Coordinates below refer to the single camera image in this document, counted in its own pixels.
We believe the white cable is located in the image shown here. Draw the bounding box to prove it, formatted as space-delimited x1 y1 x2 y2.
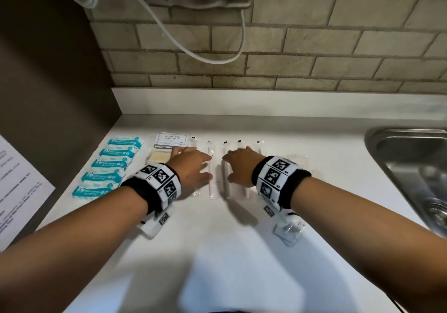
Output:
52 0 247 65

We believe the brown cabinet side panel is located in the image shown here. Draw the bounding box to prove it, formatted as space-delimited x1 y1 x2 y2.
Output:
0 0 122 250

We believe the beige soap in clear wrap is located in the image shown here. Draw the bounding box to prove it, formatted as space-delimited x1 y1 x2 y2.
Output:
145 149 174 165

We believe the person's left forearm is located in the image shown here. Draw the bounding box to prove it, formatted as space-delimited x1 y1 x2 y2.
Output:
0 185 151 313

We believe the stainless steel sink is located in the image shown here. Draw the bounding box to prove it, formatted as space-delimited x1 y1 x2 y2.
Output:
365 128 447 239

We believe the person's left hand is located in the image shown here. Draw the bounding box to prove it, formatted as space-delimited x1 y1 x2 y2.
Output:
165 146 213 194

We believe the white sachet with dark print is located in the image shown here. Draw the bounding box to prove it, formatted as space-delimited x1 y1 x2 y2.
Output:
154 133 189 148

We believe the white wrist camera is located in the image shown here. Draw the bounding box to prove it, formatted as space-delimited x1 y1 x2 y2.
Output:
263 205 307 248
137 211 174 240

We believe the sink drain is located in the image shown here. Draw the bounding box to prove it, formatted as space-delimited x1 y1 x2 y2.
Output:
423 198 447 234

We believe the black wristband with marker tags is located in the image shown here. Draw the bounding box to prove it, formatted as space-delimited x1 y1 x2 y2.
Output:
251 155 312 212
120 162 182 215

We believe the blue and white packet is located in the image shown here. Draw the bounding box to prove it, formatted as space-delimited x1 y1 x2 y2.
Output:
91 156 132 169
99 146 139 159
81 168 125 183
108 136 145 149
72 181 116 199

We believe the person's right forearm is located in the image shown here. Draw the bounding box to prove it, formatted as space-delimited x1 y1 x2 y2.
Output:
290 177 447 313

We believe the white printed paper sheet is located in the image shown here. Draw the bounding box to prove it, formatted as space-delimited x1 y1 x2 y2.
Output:
0 134 56 252

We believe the person's right hand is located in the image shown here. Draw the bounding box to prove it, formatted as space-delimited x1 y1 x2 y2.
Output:
222 146 266 188

